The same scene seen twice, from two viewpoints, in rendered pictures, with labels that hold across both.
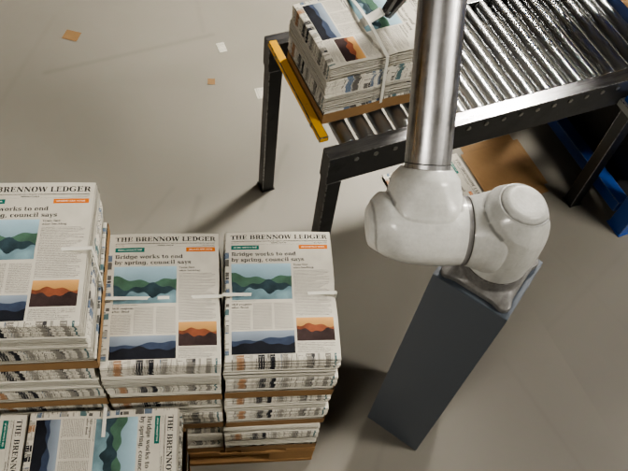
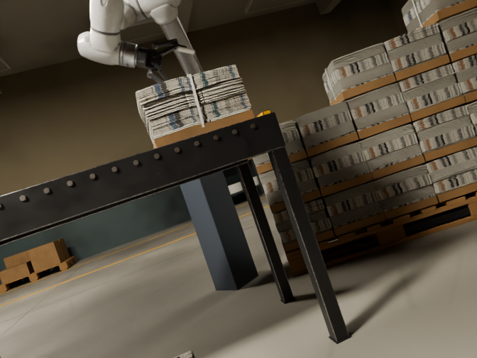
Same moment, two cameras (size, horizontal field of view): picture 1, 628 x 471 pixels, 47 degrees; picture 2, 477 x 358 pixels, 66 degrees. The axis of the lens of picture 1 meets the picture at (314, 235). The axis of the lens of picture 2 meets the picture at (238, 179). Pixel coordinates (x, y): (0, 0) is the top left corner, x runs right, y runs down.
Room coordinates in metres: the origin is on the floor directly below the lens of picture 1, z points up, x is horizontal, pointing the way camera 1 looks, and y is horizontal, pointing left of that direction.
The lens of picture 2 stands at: (3.07, 0.46, 0.64)
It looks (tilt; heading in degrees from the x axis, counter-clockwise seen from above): 1 degrees down; 197
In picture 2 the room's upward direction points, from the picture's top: 19 degrees counter-clockwise
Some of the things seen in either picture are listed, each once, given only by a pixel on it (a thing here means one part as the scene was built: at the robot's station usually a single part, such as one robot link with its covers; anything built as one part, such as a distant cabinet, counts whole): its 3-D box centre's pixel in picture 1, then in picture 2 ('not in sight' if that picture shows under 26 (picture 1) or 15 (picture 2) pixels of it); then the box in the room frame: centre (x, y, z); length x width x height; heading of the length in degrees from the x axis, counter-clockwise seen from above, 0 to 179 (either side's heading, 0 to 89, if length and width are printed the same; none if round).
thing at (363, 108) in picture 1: (327, 80); (226, 128); (1.65, 0.04, 0.83); 0.29 x 0.16 x 0.04; 31
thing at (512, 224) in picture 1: (506, 229); not in sight; (0.96, -0.41, 1.17); 0.18 x 0.16 x 0.22; 99
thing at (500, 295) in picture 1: (495, 256); not in sight; (0.97, -0.43, 1.03); 0.22 x 0.18 x 0.06; 153
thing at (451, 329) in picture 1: (439, 353); (211, 207); (0.96, -0.43, 0.50); 0.20 x 0.20 x 1.00; 63
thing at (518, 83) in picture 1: (494, 51); not in sight; (1.98, -0.50, 0.77); 0.47 x 0.05 x 0.05; 31
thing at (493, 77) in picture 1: (478, 56); not in sight; (1.95, -0.45, 0.77); 0.47 x 0.05 x 0.05; 31
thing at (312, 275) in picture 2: (269, 132); (308, 243); (1.83, 0.23, 0.34); 0.06 x 0.06 x 0.68; 31
